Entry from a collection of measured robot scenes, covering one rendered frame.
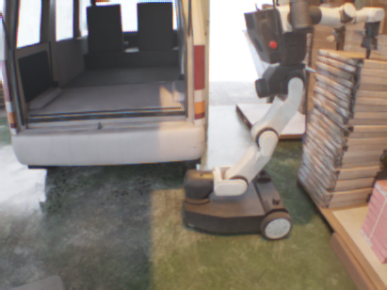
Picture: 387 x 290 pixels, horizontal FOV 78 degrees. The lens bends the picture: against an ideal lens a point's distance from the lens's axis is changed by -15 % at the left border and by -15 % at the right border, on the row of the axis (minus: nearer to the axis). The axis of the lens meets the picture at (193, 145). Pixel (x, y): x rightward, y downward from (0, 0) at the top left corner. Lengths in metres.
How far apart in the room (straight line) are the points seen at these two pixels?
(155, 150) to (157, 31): 2.10
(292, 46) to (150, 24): 2.48
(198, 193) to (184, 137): 0.40
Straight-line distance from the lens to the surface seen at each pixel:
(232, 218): 1.70
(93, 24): 3.80
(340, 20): 1.49
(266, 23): 1.45
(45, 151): 2.11
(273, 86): 1.55
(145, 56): 3.70
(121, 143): 1.91
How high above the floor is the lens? 1.25
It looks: 26 degrees down
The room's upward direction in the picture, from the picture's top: straight up
